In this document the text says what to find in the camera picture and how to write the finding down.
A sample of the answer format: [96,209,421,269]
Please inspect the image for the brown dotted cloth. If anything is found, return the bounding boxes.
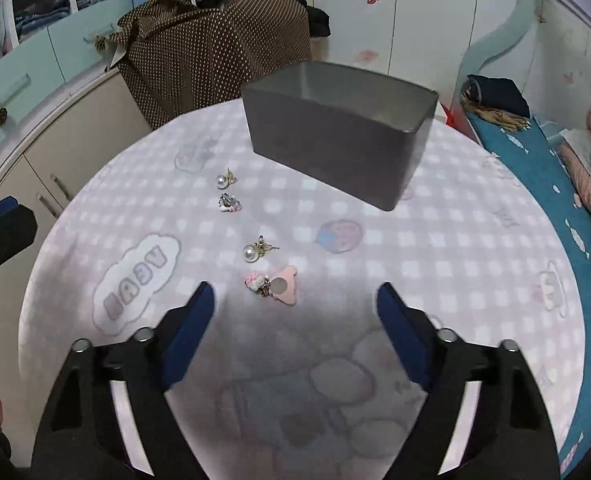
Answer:
[108,0,313,131]

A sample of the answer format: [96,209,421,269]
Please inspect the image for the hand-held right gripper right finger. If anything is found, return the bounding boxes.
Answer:
[377,281,561,480]

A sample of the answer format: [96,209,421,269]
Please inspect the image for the folded jeans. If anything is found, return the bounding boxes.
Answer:
[14,0,71,36]

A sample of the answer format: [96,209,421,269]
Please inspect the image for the beige low cabinet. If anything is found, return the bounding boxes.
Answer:
[0,67,153,221]

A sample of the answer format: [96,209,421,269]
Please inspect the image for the folded dark clothes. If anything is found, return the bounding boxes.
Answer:
[463,74,531,118]

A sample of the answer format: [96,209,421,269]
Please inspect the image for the grey rectangular box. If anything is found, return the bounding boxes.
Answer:
[241,61,439,212]

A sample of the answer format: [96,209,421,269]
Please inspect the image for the black cloth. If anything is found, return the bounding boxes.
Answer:
[303,2,332,38]

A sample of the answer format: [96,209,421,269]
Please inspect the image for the folded beige clothes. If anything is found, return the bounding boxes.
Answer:
[463,100,531,133]

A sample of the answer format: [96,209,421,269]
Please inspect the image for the teal printed bed sheet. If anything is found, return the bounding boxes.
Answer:
[468,112,591,480]

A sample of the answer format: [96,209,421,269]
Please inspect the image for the wide teal drawer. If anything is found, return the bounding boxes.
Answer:
[0,55,58,161]

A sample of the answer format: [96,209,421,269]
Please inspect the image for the round table with tablecloth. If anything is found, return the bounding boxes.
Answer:
[18,92,589,480]

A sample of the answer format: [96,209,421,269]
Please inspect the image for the narrow teal drawer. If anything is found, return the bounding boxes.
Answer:
[48,0,136,83]

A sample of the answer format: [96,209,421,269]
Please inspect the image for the teal bunk bed frame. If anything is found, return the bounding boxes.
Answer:
[455,0,591,151]

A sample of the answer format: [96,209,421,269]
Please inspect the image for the white pillow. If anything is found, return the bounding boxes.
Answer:
[555,127,591,171]

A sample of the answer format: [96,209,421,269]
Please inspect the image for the red stool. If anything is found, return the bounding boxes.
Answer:
[438,102,471,136]

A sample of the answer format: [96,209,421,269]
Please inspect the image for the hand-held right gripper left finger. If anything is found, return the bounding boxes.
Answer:
[30,281,216,480]

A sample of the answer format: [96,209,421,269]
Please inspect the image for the pink bear-shaped clip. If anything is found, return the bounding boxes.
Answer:
[262,266,299,307]

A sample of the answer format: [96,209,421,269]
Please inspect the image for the white wardrobe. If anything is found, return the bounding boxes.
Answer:
[240,0,476,78]

